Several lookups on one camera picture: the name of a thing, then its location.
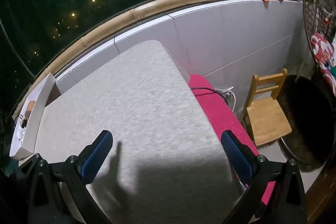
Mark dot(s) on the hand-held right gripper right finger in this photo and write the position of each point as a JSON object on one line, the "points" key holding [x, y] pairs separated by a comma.
{"points": [[237, 155]]}

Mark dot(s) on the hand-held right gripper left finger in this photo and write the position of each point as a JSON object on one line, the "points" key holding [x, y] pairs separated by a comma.
{"points": [[97, 158]]}

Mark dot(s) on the white cardboard tray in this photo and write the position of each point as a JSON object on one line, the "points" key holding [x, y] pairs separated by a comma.
{"points": [[36, 113]]}

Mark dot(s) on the beige tape roll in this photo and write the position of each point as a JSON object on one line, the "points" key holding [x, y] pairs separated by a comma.
{"points": [[30, 106]]}

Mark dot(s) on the small wooden chair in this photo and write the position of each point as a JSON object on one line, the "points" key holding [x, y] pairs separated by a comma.
{"points": [[267, 119]]}

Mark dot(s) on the pink cloth bench cover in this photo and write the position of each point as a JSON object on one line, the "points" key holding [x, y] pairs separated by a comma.
{"points": [[218, 111]]}

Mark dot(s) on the black round basin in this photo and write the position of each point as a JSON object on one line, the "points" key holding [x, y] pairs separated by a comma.
{"points": [[307, 119]]}

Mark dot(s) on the red patterned cushion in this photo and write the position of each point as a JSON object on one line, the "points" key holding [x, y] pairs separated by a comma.
{"points": [[323, 53]]}

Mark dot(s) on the bamboo railing pole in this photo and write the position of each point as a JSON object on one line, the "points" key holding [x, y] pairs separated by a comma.
{"points": [[157, 3]]}

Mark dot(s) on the rattan hanging chair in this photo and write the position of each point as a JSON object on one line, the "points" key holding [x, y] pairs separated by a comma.
{"points": [[315, 3]]}

